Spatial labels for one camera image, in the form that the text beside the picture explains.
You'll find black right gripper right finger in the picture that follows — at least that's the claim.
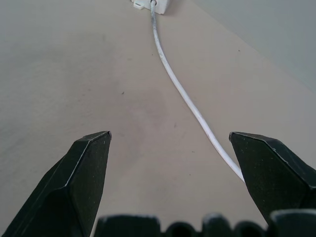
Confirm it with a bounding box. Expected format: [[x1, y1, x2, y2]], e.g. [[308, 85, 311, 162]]
[[229, 131, 316, 227]]

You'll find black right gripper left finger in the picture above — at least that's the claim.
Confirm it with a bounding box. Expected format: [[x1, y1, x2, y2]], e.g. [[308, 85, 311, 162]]
[[0, 130, 113, 237]]

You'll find white plastic box with cable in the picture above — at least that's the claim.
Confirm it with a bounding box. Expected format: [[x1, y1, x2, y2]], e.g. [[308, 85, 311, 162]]
[[130, 0, 175, 16]]

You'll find white cable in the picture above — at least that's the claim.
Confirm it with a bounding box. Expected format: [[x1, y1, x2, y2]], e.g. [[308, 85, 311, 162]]
[[149, 0, 245, 184]]

